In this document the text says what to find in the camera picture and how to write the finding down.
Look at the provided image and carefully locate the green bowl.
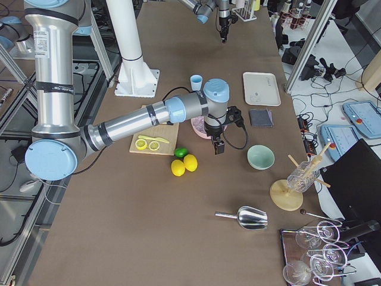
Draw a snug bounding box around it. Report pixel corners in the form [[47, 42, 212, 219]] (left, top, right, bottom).
[[247, 145, 275, 170]]

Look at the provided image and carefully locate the blue teach pendant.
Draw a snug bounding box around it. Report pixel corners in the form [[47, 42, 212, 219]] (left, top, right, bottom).
[[320, 125, 362, 161], [342, 101, 380, 139]]

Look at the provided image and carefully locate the yellow plastic knife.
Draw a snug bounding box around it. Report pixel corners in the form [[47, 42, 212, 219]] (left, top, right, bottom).
[[138, 135, 170, 144]]

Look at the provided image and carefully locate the wooden cutting board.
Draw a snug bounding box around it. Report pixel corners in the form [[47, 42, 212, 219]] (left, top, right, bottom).
[[129, 123, 179, 156]]

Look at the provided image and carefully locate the lemon slice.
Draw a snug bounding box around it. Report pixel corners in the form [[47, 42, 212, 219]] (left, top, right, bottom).
[[148, 141, 160, 151], [135, 138, 148, 150]]

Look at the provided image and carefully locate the white wire cup rack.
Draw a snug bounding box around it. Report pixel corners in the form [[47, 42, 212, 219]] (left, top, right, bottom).
[[232, 0, 257, 21]]

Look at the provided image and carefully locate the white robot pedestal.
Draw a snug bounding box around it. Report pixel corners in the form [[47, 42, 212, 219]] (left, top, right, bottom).
[[107, 0, 160, 98]]

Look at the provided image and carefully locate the wooden glass stand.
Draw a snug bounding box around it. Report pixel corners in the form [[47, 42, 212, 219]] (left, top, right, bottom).
[[270, 143, 330, 211]]

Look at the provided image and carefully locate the beige rabbit tray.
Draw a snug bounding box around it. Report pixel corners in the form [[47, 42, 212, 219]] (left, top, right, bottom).
[[243, 71, 281, 107]]

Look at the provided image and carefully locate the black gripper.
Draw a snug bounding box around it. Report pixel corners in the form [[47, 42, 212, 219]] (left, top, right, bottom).
[[204, 114, 225, 154]]

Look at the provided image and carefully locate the aluminium frame post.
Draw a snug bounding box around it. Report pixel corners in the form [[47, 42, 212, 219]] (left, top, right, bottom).
[[285, 0, 337, 94]]

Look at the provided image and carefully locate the grey folded cloth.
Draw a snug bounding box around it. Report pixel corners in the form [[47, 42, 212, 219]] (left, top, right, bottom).
[[249, 109, 273, 128]]

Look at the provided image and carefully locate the green lime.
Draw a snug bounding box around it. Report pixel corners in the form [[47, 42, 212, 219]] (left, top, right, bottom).
[[174, 147, 189, 158]]

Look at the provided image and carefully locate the yellow lemon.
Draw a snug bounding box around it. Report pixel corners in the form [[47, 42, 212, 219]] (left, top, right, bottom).
[[171, 159, 185, 176], [183, 154, 198, 172]]

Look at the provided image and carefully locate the metal ice scoop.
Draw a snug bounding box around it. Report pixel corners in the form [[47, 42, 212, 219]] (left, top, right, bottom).
[[215, 206, 268, 230]]

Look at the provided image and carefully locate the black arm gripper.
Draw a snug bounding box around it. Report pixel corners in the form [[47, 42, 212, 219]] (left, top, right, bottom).
[[217, 8, 230, 32]]

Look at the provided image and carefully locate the pink bowl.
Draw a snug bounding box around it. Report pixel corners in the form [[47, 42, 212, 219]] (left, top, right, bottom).
[[190, 116, 211, 139]]

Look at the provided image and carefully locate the light blue plastic cup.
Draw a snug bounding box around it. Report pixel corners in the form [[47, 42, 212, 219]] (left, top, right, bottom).
[[190, 74, 203, 91]]

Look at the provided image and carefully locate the clear tumbler glass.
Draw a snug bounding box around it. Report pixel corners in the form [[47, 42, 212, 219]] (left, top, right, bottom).
[[287, 161, 320, 193]]

